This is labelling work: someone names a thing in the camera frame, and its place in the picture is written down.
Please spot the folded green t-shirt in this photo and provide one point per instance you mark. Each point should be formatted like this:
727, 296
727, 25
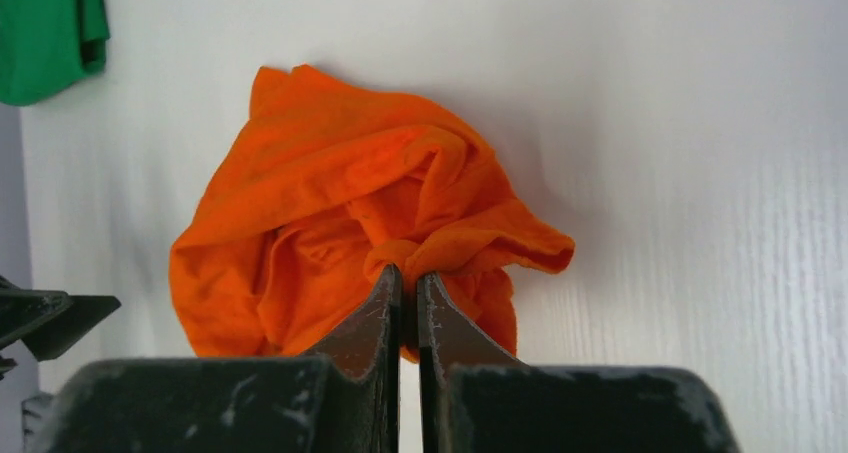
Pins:
49, 45

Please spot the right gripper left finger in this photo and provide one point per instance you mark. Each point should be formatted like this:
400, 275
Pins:
357, 400

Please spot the orange t-shirt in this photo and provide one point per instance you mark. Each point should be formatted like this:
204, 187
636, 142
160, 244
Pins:
325, 186

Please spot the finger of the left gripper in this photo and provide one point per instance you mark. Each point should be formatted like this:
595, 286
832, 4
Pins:
25, 311
55, 337

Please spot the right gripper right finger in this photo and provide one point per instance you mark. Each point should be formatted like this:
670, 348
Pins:
450, 344

